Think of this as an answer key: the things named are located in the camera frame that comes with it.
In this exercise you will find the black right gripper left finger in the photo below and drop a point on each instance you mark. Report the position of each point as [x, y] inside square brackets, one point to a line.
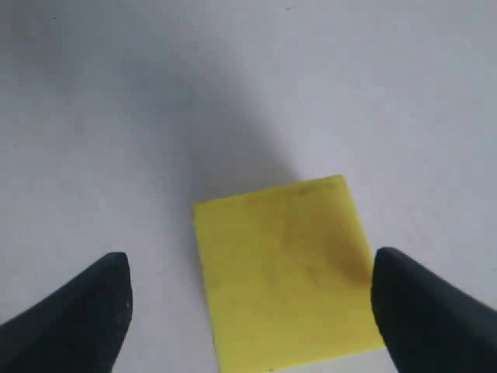
[80, 327]

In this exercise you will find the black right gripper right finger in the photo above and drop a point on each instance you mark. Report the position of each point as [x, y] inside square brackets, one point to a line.
[426, 323]

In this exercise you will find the yellow cube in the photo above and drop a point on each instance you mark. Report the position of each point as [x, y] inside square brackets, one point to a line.
[287, 274]

